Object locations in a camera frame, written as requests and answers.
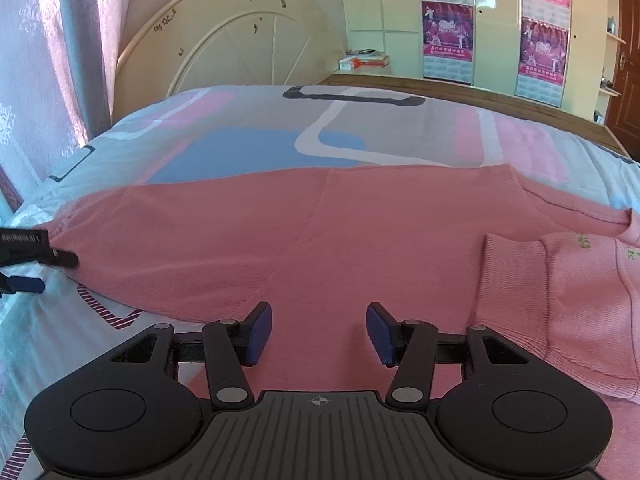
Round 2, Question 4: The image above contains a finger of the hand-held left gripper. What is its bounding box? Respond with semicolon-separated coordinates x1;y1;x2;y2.
0;273;46;296
0;229;79;268

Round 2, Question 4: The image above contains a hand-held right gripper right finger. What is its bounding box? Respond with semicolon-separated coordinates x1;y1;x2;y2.
366;303;533;409

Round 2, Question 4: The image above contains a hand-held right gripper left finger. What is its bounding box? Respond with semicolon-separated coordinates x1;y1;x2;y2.
107;301;273;409

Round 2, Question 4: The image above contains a pink knit sweater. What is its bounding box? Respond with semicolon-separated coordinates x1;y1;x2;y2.
50;164;640;480

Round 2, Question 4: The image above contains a printed bed sheet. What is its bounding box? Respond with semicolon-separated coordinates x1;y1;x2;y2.
0;84;640;480

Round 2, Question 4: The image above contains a pink patterned curtain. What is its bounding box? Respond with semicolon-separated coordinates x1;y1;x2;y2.
0;0;137;211

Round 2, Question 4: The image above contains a light pink knit garment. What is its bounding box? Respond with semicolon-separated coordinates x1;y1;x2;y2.
472;231;640;403

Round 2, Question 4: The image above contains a cream round headboard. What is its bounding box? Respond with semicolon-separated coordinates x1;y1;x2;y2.
115;0;351;126

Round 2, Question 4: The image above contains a cream wardrobe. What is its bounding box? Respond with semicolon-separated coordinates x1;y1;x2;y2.
337;0;617;126

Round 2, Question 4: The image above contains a brown wooden door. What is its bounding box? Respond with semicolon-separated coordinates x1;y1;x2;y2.
602;0;640;163

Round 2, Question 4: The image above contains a cream corner shelf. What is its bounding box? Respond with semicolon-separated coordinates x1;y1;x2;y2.
594;0;629;127

